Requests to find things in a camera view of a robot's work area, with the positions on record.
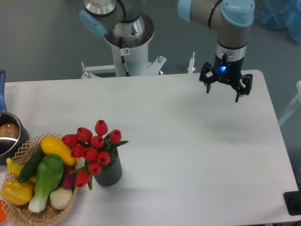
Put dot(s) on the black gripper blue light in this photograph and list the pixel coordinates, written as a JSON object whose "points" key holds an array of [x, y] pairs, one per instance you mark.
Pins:
{"points": [[228, 73]]}

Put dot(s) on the red tulip bouquet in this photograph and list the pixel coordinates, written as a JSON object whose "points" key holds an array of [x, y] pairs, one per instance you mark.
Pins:
{"points": [[95, 149]]}

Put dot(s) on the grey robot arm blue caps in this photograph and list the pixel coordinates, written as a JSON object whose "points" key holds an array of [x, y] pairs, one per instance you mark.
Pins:
{"points": [[231, 19]]}

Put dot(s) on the dark grey ribbed vase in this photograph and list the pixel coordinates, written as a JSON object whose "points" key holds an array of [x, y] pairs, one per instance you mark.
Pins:
{"points": [[111, 173]]}

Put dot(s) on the blue plastic bag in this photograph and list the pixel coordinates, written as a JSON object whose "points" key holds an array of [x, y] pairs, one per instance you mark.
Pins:
{"points": [[280, 15]]}

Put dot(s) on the black device at table edge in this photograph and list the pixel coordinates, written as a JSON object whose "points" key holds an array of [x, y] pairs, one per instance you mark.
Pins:
{"points": [[293, 202]]}

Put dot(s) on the magenta radish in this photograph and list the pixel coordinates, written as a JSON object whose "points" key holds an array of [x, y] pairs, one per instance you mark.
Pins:
{"points": [[68, 179]]}

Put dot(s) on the yellow squash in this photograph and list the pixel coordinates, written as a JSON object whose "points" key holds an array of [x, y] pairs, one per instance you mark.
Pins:
{"points": [[53, 145]]}

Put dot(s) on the green bok choy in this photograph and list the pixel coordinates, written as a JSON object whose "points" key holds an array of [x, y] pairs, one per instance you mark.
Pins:
{"points": [[48, 175]]}

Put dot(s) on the white garlic bulb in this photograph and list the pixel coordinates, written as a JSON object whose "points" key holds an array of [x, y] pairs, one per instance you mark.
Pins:
{"points": [[60, 198]]}

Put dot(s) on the dark green cucumber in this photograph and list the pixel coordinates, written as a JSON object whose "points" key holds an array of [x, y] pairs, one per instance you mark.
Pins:
{"points": [[29, 169]]}

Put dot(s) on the yellow banana piece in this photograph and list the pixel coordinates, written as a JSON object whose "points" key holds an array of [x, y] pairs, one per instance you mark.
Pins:
{"points": [[19, 172]]}

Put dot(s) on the yellow bell pepper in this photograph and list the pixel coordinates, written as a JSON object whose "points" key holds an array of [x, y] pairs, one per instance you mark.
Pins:
{"points": [[17, 193]]}

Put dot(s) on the woven wicker basket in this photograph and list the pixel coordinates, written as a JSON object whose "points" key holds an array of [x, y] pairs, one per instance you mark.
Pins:
{"points": [[20, 215]]}

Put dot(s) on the orange fruit at edge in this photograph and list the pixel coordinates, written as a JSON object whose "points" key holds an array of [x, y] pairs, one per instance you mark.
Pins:
{"points": [[3, 216]]}

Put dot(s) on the white frame at right edge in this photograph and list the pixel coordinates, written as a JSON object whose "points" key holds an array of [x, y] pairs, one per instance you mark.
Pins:
{"points": [[292, 106]]}

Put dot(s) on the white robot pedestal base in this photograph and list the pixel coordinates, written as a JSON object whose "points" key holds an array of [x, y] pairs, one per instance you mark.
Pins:
{"points": [[129, 45]]}

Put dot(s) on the dark saucepan blue handle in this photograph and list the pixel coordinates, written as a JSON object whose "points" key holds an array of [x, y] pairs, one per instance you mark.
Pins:
{"points": [[12, 132]]}

